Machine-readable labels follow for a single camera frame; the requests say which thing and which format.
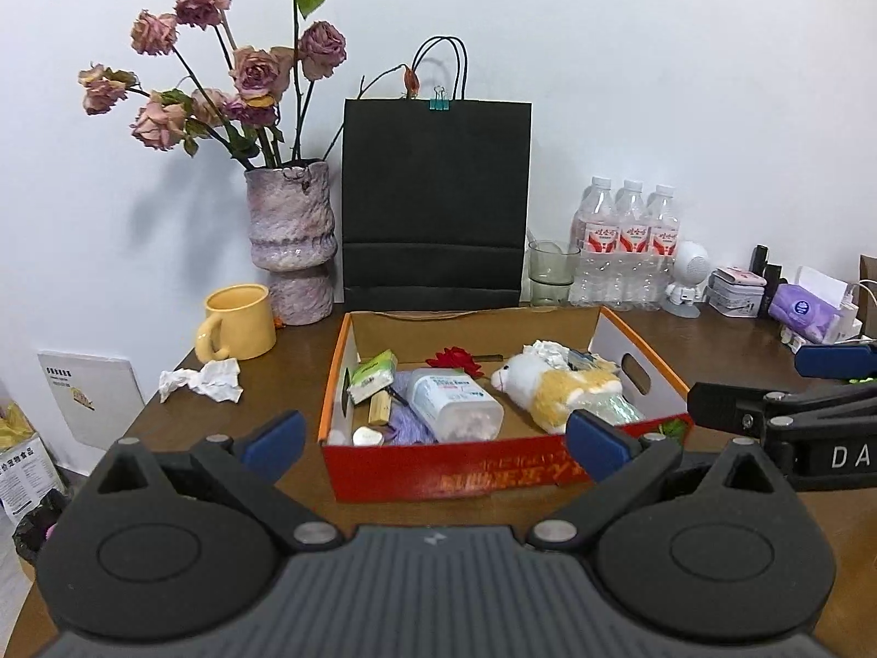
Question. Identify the clear glass cup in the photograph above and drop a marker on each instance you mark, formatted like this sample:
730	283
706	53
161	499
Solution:
551	274

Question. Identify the clear plastic bag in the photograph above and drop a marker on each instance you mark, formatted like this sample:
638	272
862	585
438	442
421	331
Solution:
616	410

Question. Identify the small wooden block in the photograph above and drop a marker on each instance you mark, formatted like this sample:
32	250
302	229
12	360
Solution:
379	410

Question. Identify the teal binder clip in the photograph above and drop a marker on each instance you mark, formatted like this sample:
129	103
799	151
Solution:
438	104

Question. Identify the white labelled box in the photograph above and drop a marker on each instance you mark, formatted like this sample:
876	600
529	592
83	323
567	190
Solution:
27	476

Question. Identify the black trash bag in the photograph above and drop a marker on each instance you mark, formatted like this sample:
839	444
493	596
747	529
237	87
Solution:
38	528

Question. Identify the green tissue packet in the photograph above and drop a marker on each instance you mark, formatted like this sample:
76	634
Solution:
370	373

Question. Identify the small black bottle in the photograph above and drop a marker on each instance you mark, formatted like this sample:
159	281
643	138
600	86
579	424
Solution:
760	259
773	281

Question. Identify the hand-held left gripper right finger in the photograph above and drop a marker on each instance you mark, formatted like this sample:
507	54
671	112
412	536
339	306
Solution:
599	438

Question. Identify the white cotton swab jar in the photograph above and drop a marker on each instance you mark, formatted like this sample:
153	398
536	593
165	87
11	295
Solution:
452	404

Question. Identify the red fabric flower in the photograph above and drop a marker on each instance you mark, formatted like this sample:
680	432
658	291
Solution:
452	360

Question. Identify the white tissue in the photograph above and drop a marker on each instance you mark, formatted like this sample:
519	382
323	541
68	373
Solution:
548	351

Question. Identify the grey tin with pink lid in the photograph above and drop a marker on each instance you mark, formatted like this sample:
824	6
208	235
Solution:
736	291

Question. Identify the cardboard box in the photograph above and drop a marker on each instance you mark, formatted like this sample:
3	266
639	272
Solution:
445	480

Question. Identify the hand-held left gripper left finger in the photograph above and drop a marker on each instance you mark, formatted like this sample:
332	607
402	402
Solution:
274	437

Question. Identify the white and yellow plush toy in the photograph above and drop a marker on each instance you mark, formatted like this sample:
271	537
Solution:
534	384

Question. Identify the shrink-wrapped water bottle pack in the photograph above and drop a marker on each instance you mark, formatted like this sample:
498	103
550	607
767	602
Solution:
623	247

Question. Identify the white earbud case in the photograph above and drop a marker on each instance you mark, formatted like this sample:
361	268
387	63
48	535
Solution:
368	436

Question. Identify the white robot figurine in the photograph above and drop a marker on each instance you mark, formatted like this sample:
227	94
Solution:
688	264

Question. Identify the crumpled white paper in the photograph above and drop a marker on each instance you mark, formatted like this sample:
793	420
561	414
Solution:
205	380

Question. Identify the black paper bag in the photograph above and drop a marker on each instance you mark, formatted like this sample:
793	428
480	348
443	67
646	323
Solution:
438	192

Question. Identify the purple ceramic vase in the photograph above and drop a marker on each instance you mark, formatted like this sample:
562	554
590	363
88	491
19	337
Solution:
291	219

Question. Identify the yellow plastic bag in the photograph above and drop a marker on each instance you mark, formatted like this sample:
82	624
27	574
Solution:
14	428

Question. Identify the purple tissue pack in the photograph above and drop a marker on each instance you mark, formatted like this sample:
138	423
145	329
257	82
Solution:
801	312

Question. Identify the yellow mug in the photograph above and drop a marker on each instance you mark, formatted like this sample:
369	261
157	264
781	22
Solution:
240	325

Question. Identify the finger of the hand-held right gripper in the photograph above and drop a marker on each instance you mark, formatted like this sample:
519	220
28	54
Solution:
836	360
726	406

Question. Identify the white flat carton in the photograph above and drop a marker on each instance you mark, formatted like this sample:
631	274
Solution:
89	397

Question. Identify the dried rose bouquet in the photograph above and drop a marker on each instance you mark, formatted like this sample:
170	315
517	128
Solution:
257	72

